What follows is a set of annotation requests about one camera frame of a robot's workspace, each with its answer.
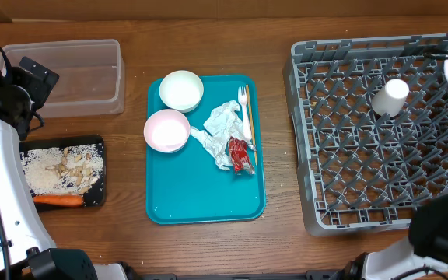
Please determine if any white paper cup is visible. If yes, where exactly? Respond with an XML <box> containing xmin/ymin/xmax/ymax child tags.
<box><xmin>371</xmin><ymin>79</ymin><xmax>410</xmax><ymax>117</ymax></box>

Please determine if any pile of peanuts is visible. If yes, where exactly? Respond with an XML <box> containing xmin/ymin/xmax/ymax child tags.
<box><xmin>45</xmin><ymin>147</ymin><xmax>101</xmax><ymax>195</ymax></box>

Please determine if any pile of white rice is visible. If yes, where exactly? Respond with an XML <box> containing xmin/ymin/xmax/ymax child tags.
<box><xmin>20</xmin><ymin>144</ymin><xmax>104</xmax><ymax>195</ymax></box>

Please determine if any red ketchup packet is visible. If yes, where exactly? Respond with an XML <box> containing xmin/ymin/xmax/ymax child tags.
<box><xmin>228</xmin><ymin>137</ymin><xmax>255</xmax><ymax>175</ymax></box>

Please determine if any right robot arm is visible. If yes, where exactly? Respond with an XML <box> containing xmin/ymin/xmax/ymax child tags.
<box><xmin>331</xmin><ymin>194</ymin><xmax>448</xmax><ymax>280</ymax></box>

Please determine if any clear plastic bin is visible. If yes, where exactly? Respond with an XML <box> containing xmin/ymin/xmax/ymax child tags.
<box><xmin>3</xmin><ymin>39</ymin><xmax>125</xmax><ymax>118</ymax></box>

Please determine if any white plastic fork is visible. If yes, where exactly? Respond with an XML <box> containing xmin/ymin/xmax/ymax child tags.
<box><xmin>238</xmin><ymin>87</ymin><xmax>252</xmax><ymax>142</ymax></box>

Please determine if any white bowl with peanuts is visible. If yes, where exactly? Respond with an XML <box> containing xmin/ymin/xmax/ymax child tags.
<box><xmin>143</xmin><ymin>109</ymin><xmax>191</xmax><ymax>153</ymax></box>

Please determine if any wooden chopstick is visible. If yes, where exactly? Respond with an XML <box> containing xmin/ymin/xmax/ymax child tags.
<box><xmin>245</xmin><ymin>84</ymin><xmax>258</xmax><ymax>166</ymax></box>

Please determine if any grey dishwasher rack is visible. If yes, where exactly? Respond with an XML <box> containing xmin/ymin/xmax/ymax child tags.
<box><xmin>283</xmin><ymin>33</ymin><xmax>448</xmax><ymax>236</ymax></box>

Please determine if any orange carrot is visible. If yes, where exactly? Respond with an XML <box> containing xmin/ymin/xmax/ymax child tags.
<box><xmin>33</xmin><ymin>195</ymin><xmax>84</xmax><ymax>208</ymax></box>

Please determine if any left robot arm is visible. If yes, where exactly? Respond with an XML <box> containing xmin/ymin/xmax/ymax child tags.
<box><xmin>0</xmin><ymin>57</ymin><xmax>127</xmax><ymax>279</ymax></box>

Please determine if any black plastic tray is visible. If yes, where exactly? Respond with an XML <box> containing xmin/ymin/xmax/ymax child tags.
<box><xmin>19</xmin><ymin>135</ymin><xmax>107</xmax><ymax>212</ymax></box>

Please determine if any twisted white napkin lower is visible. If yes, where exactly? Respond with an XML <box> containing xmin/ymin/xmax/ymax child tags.
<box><xmin>190</xmin><ymin>127</ymin><xmax>233</xmax><ymax>171</ymax></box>

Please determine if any teal serving tray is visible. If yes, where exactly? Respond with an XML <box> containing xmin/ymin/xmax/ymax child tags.
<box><xmin>145</xmin><ymin>74</ymin><xmax>266</xmax><ymax>225</ymax></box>

